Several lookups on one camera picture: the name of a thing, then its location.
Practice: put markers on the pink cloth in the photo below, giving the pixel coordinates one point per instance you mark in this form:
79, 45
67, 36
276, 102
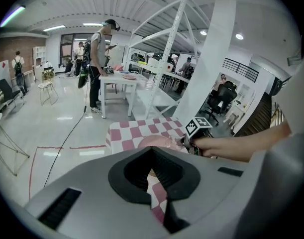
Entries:
118, 67

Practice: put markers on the long ceiling light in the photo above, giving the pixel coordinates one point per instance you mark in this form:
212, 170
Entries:
12, 15

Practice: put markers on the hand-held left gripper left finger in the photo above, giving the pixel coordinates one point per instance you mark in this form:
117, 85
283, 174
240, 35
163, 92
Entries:
92, 183

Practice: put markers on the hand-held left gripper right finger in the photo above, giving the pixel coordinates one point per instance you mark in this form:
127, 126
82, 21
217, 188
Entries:
216, 180

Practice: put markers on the white pillar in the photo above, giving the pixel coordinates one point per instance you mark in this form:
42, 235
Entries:
211, 58

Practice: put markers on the white ornate table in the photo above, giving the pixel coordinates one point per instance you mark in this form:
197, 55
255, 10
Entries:
237, 113

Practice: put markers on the black railing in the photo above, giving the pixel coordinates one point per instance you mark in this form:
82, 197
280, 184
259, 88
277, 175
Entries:
241, 68

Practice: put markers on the black handheld device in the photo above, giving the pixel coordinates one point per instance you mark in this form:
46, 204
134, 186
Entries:
109, 70

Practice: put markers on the white stool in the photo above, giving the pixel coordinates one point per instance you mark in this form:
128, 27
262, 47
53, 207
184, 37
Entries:
47, 83

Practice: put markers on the black office chair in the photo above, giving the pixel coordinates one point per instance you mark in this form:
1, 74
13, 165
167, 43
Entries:
224, 96

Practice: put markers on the black low chair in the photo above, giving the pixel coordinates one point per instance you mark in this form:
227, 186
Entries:
7, 91

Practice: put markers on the blue plate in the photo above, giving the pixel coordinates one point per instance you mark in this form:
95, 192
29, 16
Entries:
124, 72

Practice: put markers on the person's right forearm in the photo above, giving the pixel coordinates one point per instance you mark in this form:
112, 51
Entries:
241, 146

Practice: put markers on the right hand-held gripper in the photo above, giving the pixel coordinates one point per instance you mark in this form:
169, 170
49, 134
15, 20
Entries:
192, 128

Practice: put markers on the checkered cloth table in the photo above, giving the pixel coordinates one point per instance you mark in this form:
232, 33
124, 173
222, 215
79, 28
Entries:
122, 136

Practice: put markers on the white metal shelf rack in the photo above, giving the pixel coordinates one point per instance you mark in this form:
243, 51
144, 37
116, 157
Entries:
166, 58

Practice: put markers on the pink plate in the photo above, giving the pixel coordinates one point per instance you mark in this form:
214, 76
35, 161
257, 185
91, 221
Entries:
154, 141

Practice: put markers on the pale pink dish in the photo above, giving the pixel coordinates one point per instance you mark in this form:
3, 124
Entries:
130, 77

